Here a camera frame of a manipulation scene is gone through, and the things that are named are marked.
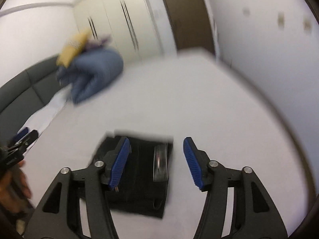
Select black denim pants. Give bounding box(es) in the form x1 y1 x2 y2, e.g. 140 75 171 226
89 131 174 218

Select left hand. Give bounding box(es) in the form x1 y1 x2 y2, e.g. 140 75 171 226
1 160 32 214

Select light blue pillowcase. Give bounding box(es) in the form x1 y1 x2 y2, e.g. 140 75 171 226
18 89 73 145

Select dark grey headboard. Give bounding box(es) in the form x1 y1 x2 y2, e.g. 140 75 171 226
1 56 62 145

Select white bed sheet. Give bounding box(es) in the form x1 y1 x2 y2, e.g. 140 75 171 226
24 50 308 238

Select blue folded duvet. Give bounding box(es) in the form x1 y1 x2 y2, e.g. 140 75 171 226
56 48 124 104

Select purple cushion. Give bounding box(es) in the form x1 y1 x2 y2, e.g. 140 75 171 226
84 35 112 51

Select yellow cushion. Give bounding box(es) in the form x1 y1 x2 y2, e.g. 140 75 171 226
56 29 91 68

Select white wardrobe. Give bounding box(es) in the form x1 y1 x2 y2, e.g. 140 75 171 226
74 0 162 64

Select brown wooden door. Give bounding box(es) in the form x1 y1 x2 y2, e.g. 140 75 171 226
163 0 215 54

